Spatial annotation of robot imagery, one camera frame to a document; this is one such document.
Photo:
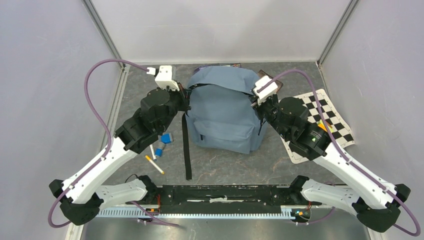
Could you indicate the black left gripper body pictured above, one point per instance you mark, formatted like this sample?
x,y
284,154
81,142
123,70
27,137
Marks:
x,y
178,102

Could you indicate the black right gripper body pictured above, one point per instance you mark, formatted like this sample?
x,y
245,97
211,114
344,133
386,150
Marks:
x,y
268,109

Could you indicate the blue fabric backpack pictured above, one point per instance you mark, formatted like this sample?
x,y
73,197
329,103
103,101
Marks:
x,y
221,116

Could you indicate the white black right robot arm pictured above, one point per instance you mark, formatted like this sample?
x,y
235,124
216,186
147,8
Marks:
x,y
374,201

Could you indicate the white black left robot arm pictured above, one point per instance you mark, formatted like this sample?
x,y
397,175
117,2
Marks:
x,y
83,195

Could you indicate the blue pencil sharpener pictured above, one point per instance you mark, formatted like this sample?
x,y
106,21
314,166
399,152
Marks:
x,y
166,138

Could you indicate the blue grey glue stick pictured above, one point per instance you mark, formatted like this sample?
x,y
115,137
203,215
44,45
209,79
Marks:
x,y
158,152

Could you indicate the orange green toy blocks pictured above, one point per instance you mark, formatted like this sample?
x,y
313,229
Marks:
x,y
323,124

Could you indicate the blue cap marker pen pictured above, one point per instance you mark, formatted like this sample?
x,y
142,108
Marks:
x,y
152,151

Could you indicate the purple paperback book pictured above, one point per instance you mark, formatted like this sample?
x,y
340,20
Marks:
x,y
236,65

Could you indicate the yellow cap marker pen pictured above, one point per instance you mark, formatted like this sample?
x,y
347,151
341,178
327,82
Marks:
x,y
151,161

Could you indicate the black white checkered mat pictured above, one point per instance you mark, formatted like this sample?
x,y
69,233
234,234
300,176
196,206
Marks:
x,y
338,126

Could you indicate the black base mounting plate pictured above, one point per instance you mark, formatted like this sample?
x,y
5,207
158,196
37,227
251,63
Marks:
x,y
223,199

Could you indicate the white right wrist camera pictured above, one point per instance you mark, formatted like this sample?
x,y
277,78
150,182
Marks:
x,y
264,88

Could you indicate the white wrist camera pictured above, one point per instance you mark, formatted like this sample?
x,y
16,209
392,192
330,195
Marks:
x,y
164,77
264,88

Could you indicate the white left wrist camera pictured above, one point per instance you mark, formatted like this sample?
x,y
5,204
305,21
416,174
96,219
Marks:
x,y
164,77

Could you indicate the slotted cable duct rail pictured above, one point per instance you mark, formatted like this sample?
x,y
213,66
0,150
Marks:
x,y
137,213

